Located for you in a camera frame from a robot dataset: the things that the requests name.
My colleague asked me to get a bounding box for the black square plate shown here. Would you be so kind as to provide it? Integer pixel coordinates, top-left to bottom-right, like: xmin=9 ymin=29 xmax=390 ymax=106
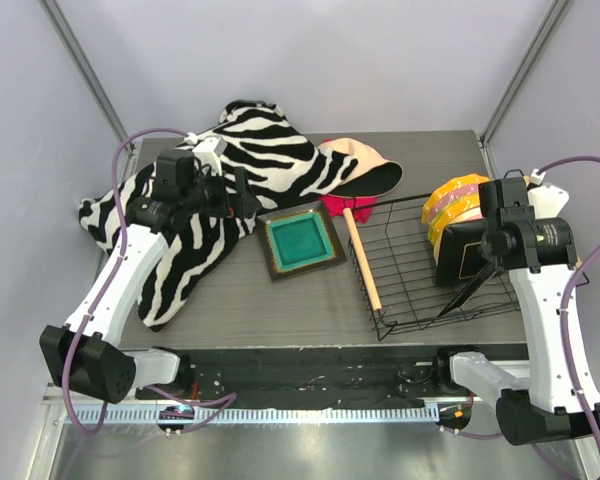
xmin=435 ymin=218 xmax=487 ymax=287

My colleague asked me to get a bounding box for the teal square plate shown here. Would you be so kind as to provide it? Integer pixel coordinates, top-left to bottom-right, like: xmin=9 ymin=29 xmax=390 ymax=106
xmin=255 ymin=201 xmax=347 ymax=282

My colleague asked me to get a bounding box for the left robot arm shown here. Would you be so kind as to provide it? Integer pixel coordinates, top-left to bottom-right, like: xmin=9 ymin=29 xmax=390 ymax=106
xmin=39 ymin=137 xmax=261 ymax=404

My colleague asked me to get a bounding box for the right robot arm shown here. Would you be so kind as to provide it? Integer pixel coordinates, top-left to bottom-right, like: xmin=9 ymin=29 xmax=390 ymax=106
xmin=431 ymin=177 xmax=600 ymax=446

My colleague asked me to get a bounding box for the zebra print blanket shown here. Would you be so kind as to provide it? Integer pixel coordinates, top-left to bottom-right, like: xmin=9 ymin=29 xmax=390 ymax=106
xmin=79 ymin=100 xmax=357 ymax=331

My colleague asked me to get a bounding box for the orange dotted plate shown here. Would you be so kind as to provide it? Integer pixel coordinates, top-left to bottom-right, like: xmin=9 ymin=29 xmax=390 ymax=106
xmin=433 ymin=206 xmax=482 ymax=262

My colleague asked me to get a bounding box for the purple dotted plate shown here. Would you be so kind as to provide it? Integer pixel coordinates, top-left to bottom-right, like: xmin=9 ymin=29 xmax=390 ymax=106
xmin=425 ymin=184 xmax=478 ymax=225

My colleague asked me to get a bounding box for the green dotted plate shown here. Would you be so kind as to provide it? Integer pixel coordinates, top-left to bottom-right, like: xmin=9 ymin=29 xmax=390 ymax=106
xmin=428 ymin=205 xmax=464 ymax=244

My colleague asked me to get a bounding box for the yellow dotted plate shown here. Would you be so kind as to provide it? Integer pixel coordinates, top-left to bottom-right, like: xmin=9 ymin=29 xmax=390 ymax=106
xmin=422 ymin=173 xmax=489 ymax=223

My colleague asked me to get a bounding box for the pink cloth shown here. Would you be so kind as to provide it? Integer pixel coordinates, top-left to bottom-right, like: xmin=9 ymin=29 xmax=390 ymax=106
xmin=321 ymin=195 xmax=377 ymax=224

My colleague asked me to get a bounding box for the beige bucket hat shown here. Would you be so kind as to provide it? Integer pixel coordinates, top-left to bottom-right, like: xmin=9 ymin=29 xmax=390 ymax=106
xmin=318 ymin=138 xmax=403 ymax=198

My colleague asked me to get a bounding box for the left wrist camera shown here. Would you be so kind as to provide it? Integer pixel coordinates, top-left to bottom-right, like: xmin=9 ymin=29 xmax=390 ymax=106
xmin=184 ymin=133 xmax=227 ymax=175

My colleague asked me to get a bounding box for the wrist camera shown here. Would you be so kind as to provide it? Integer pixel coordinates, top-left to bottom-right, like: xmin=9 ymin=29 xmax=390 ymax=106
xmin=524 ymin=171 xmax=570 ymax=219
xmin=184 ymin=133 xmax=227 ymax=175

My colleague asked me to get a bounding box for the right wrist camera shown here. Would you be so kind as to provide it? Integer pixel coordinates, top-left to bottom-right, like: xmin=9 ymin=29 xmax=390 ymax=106
xmin=524 ymin=171 xmax=570 ymax=219

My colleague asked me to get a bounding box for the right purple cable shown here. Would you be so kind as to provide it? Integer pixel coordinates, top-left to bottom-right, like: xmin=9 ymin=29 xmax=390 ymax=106
xmin=449 ymin=155 xmax=600 ymax=480

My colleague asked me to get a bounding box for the purple cable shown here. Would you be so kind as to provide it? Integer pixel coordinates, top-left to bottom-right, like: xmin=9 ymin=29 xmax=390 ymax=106
xmin=62 ymin=128 xmax=239 ymax=437
xmin=449 ymin=155 xmax=600 ymax=480

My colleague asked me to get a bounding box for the black wire dish rack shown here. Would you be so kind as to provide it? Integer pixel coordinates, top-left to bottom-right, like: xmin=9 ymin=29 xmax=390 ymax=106
xmin=348 ymin=194 xmax=524 ymax=344

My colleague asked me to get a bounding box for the left wooden rack handle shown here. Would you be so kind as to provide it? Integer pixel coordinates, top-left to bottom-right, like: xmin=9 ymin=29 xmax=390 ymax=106
xmin=343 ymin=208 xmax=382 ymax=311

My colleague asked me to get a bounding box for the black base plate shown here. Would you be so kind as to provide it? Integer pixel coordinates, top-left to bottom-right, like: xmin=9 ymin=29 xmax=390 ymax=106
xmin=160 ymin=346 xmax=469 ymax=410

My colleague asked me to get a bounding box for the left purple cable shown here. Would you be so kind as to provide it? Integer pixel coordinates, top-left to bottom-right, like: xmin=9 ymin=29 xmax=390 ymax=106
xmin=62 ymin=128 xmax=239 ymax=437

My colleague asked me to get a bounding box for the white slotted cable duct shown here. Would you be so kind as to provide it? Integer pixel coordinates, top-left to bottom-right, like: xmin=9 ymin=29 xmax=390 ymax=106
xmin=63 ymin=405 xmax=440 ymax=425

